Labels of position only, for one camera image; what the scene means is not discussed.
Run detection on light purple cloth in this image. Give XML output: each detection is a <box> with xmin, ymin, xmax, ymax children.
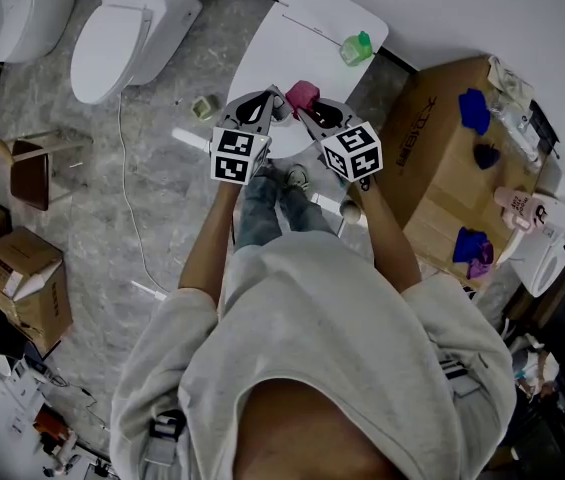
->
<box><xmin>466</xmin><ymin>241</ymin><xmax>496</xmax><ymax>280</ymax></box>

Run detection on small green cup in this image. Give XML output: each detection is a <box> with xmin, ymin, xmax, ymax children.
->
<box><xmin>190</xmin><ymin>95</ymin><xmax>219</xmax><ymax>122</ymax></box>

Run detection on wooden chair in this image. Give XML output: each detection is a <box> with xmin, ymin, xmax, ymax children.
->
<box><xmin>0</xmin><ymin>128</ymin><xmax>94</xmax><ymax>213</ymax></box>

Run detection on person's right shoe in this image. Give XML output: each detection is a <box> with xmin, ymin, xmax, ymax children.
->
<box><xmin>284</xmin><ymin>164</ymin><xmax>311</xmax><ymax>192</ymax></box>

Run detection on white toilet with tank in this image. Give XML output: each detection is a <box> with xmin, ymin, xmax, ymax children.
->
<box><xmin>70</xmin><ymin>0</ymin><xmax>203</xmax><ymax>105</ymax></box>

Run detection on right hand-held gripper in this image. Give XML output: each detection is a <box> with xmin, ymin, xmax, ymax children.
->
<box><xmin>295</xmin><ymin>98</ymin><xmax>384</xmax><ymax>192</ymax></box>

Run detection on blue cloth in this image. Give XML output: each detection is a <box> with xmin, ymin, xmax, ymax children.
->
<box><xmin>451</xmin><ymin>226</ymin><xmax>488</xmax><ymax>264</ymax></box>
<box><xmin>458</xmin><ymin>87</ymin><xmax>492</xmax><ymax>137</ymax></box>

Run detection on open cardboard box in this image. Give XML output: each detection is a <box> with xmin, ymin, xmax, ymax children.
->
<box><xmin>0</xmin><ymin>225</ymin><xmax>74</xmax><ymax>357</ymax></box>

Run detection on white table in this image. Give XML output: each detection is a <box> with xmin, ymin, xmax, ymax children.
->
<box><xmin>226</xmin><ymin>0</ymin><xmax>390</xmax><ymax>159</ymax></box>

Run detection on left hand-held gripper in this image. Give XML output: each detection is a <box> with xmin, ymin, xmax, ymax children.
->
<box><xmin>210</xmin><ymin>85</ymin><xmax>286</xmax><ymax>187</ymax></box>

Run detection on person's right forearm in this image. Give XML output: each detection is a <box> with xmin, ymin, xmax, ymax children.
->
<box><xmin>359</xmin><ymin>180</ymin><xmax>423</xmax><ymax>294</ymax></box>

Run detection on dark purple cloth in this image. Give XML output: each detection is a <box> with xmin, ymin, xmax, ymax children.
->
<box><xmin>472</xmin><ymin>142</ymin><xmax>502</xmax><ymax>171</ymax></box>

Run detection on beige round object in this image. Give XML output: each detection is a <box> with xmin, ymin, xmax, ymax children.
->
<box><xmin>340</xmin><ymin>200</ymin><xmax>365</xmax><ymax>227</ymax></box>

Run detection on clear plastic bag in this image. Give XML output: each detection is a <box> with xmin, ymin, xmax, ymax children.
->
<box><xmin>491</xmin><ymin>97</ymin><xmax>543</xmax><ymax>164</ymax></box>

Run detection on person's grey hoodie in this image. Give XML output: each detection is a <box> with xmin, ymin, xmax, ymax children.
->
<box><xmin>109</xmin><ymin>230</ymin><xmax>518</xmax><ymax>480</ymax></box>

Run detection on black flat item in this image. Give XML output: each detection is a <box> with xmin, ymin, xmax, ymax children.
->
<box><xmin>529</xmin><ymin>100</ymin><xmax>561</xmax><ymax>159</ymax></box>

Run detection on large cardboard box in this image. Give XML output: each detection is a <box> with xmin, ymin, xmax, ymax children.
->
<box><xmin>349</xmin><ymin>55</ymin><xmax>563</xmax><ymax>289</ymax></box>

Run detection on beige cloth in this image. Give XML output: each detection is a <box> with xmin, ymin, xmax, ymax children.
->
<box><xmin>486</xmin><ymin>55</ymin><xmax>536</xmax><ymax>112</ymax></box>

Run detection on grey harness strap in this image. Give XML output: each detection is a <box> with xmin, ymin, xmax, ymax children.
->
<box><xmin>147</xmin><ymin>410</ymin><xmax>188</xmax><ymax>467</ymax></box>
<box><xmin>436</xmin><ymin>357</ymin><xmax>491</xmax><ymax>399</ymax></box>

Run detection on green cleaner bottle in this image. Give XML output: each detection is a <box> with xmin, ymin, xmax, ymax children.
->
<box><xmin>339</xmin><ymin>30</ymin><xmax>374</xmax><ymax>68</ymax></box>

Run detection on person's left forearm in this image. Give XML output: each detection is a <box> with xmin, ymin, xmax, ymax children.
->
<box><xmin>177</xmin><ymin>180</ymin><xmax>243</xmax><ymax>294</ymax></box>

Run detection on round white toilet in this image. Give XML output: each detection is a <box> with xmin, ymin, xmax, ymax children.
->
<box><xmin>0</xmin><ymin>0</ymin><xmax>76</xmax><ymax>64</ymax></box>

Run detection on pink bottle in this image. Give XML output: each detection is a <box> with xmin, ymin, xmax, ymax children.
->
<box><xmin>493</xmin><ymin>186</ymin><xmax>536</xmax><ymax>234</ymax></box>

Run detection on person's blue jeans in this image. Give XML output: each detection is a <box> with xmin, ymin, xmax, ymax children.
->
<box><xmin>234</xmin><ymin>167</ymin><xmax>336</xmax><ymax>254</ymax></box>

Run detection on pink cloth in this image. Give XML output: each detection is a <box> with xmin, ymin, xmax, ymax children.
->
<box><xmin>285</xmin><ymin>80</ymin><xmax>321</xmax><ymax>117</ymax></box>

